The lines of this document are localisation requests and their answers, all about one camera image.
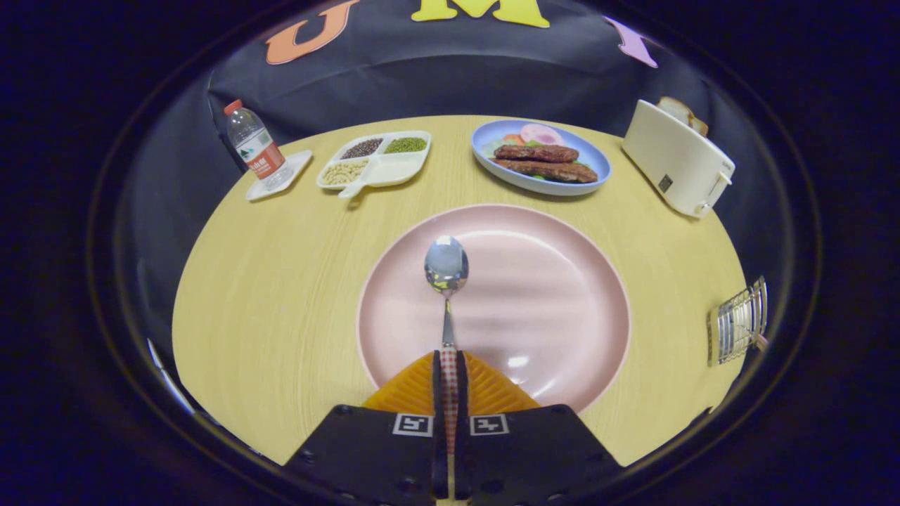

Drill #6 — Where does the pile of yellow soybeans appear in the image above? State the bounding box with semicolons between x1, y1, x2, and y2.
321;160;369;186

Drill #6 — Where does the white square coaster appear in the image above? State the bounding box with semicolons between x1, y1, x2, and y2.
245;150;314;202

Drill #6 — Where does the brown meat strip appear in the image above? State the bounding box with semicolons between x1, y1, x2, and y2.
490;159;598;184
494;144;580;164

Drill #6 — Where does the pink round plate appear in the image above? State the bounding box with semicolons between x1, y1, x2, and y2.
356;204;631;414

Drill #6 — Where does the metal wire basket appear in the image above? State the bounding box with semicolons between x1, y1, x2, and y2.
706;276;769;368

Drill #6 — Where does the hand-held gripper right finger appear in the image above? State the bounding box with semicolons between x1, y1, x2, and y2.
455;350;623;506

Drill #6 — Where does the blue food plate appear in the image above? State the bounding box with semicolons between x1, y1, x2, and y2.
470;119;612;196

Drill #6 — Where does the white toaster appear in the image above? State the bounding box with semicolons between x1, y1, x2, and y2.
622;99;736;219

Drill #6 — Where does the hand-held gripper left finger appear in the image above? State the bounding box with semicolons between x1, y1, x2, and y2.
283;351;449;506

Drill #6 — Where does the pile of dark beans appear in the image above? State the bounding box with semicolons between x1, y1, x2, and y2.
340;138;385;160

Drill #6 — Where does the spoon with checked handle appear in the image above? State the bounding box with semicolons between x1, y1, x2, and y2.
423;235;470;458

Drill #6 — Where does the clear plastic water bottle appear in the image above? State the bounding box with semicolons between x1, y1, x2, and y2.
224;99;295;190

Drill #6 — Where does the pink ham slice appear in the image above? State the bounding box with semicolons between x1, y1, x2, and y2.
519;123;565;147

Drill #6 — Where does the white divided tray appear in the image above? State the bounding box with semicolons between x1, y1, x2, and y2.
316;130;432;200

